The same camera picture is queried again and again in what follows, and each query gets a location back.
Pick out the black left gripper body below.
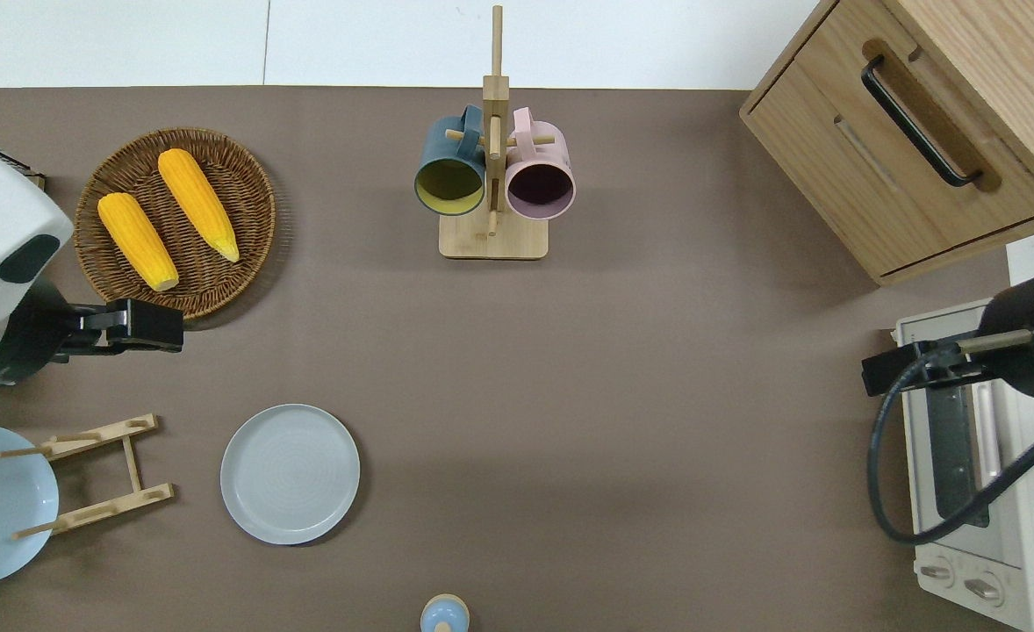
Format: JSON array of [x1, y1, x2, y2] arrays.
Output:
[[61, 298, 185, 359]]

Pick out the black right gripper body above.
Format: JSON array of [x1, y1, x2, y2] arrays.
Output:
[[862, 341, 967, 398]]

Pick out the gray round plate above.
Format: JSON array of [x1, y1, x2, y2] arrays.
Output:
[[220, 404, 362, 546]]

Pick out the wooden plate rack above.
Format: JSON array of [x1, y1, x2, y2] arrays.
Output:
[[0, 413, 176, 540]]

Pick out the short yellow corn cob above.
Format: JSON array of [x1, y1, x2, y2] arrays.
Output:
[[97, 192, 180, 292]]

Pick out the long yellow corn cob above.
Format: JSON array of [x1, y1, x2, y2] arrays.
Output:
[[158, 148, 241, 263]]

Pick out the brown wicker basket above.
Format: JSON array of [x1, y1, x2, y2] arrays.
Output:
[[74, 128, 276, 320]]

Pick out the wooden cabinet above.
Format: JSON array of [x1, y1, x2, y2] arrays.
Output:
[[739, 0, 1034, 287]]

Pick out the dark blue mug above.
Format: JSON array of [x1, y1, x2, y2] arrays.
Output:
[[414, 105, 488, 217]]

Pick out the wooden mug tree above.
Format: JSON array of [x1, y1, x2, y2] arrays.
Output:
[[439, 4, 556, 261]]

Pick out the small blue cup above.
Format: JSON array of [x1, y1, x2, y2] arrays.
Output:
[[420, 594, 470, 632]]

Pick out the pink mug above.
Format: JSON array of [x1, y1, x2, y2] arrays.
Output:
[[505, 107, 577, 220]]

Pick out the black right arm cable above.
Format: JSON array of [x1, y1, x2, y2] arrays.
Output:
[[866, 351, 1034, 545]]

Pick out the silver oven door handle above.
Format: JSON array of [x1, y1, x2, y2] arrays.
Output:
[[973, 382, 1002, 481]]

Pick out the black wire wooden shelf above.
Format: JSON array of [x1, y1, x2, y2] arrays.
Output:
[[0, 130, 47, 190]]

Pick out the black cabinet handle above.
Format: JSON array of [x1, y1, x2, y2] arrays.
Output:
[[861, 54, 983, 189]]

